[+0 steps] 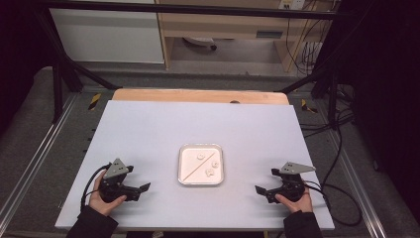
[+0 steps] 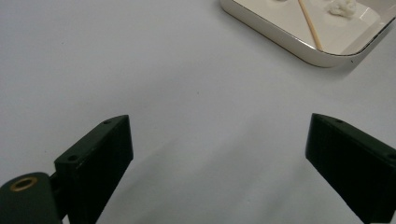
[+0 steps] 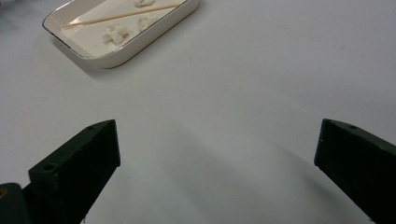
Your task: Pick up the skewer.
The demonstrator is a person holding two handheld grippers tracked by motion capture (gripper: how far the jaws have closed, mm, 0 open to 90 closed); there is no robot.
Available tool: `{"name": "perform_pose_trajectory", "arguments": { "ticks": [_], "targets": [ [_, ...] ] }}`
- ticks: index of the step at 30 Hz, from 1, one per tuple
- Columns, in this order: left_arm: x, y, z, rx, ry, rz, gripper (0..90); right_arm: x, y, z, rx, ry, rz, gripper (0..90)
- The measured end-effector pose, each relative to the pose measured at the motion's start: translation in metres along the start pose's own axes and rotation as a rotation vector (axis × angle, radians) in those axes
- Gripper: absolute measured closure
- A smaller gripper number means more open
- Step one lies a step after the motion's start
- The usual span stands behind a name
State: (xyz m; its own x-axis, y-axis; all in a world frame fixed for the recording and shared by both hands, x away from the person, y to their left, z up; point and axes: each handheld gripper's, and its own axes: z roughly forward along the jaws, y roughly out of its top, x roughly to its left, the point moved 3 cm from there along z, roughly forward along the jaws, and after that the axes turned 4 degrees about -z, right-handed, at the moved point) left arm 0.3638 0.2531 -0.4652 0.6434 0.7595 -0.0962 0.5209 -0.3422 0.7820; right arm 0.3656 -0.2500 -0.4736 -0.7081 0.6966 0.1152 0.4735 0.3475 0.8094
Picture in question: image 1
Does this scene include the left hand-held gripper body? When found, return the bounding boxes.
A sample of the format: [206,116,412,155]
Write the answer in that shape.
[98,158,140,203]

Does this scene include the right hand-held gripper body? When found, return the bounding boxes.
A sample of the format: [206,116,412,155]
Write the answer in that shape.
[264,161,317,204]

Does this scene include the square metal tray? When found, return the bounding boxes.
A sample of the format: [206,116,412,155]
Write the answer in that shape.
[176,142,225,187]

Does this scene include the thin wooden skewer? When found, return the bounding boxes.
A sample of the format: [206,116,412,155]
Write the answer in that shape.
[181,152,217,182]

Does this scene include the person's right hand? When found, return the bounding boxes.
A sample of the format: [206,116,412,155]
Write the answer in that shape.
[274,187,314,214]

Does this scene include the person's left hand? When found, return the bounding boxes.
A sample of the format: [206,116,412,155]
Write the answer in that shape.
[87,170,128,218]

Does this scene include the white board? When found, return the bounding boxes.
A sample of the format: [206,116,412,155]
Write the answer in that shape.
[54,99,336,231]

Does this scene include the wooden table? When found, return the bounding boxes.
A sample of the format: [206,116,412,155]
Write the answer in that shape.
[111,87,290,106]

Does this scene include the black metal stand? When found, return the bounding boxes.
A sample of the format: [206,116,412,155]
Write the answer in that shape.
[278,13,356,128]
[33,6,124,124]

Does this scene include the white cabinet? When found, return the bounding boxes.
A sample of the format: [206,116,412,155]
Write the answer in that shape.
[49,0,165,64]

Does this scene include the white chair base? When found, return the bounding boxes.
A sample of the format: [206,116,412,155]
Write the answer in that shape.
[182,36,219,52]

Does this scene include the light wooden desk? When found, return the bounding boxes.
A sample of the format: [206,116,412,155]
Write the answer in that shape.
[155,0,335,73]

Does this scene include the black metal crossbar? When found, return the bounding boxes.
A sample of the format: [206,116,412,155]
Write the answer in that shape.
[33,0,343,22]

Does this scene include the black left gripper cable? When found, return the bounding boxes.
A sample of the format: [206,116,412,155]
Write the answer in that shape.
[79,162,113,213]

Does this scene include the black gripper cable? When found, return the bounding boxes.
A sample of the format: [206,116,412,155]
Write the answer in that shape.
[300,179,364,228]
[79,162,113,213]

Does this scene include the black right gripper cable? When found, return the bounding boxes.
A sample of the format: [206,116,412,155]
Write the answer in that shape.
[300,179,364,228]

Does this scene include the black floor cables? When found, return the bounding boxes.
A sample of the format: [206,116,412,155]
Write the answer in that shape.
[297,83,356,187]

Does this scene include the aluminium rail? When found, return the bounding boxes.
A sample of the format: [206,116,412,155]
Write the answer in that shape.
[324,127,388,238]
[0,93,79,221]

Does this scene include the hanging black cables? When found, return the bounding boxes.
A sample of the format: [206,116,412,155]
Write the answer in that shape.
[284,0,333,76]

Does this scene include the white wall socket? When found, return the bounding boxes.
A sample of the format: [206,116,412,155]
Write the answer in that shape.
[277,0,307,11]

